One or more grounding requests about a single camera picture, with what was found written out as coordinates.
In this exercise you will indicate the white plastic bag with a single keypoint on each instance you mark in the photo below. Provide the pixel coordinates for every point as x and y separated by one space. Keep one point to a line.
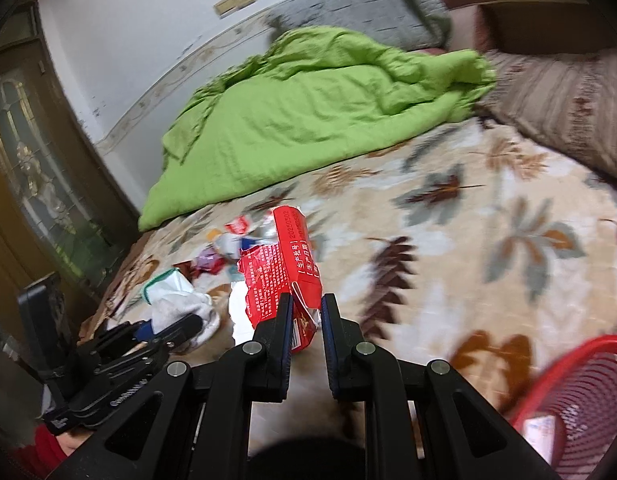
181 302

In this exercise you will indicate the grey pillow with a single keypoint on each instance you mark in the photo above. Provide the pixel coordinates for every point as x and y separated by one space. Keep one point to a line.
368 5

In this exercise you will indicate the green quilt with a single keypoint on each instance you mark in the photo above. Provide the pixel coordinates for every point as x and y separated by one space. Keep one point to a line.
313 105

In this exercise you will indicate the dark wooden glass door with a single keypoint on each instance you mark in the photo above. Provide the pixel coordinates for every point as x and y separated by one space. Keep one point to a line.
33 160

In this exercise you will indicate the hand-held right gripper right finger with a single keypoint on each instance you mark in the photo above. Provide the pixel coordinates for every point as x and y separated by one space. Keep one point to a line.
327 332

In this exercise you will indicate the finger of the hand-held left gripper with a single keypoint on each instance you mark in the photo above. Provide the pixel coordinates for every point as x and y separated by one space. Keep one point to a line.
123 334
181 327

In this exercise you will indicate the brown cardboard box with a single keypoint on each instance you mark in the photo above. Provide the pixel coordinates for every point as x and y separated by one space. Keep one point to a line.
528 5

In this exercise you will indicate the brown striped pillow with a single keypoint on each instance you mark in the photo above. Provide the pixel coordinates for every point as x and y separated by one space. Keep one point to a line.
563 95

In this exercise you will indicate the silver white wrapper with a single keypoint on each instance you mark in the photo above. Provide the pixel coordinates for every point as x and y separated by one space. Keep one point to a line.
231 246

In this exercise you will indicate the red snack packet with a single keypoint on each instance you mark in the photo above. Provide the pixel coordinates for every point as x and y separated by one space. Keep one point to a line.
271 270

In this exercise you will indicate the leaf-print bed blanket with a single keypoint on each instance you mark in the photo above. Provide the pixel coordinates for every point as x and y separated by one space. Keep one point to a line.
463 220

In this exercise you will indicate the red and white carton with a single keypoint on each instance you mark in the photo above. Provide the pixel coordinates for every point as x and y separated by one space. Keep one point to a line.
238 224

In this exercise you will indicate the person's left forearm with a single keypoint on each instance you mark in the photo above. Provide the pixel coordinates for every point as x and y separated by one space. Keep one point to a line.
41 452

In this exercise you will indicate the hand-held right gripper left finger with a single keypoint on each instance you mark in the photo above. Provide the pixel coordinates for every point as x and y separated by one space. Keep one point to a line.
287 332

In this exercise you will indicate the beige wall plate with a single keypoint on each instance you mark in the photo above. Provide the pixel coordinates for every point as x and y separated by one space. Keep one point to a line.
234 1

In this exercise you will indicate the purple paper wrapper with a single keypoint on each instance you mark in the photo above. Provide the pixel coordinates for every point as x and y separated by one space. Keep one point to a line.
207 260

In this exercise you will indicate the white packet in basket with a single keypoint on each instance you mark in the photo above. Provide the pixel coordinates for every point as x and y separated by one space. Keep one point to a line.
544 437

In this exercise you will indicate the red plastic basket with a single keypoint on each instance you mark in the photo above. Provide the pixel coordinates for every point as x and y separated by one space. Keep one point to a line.
583 390

